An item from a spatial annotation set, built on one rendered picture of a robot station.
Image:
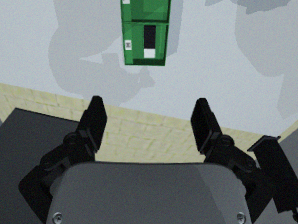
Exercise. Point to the green three-compartment bin rack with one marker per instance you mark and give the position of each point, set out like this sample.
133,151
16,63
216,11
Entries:
144,12

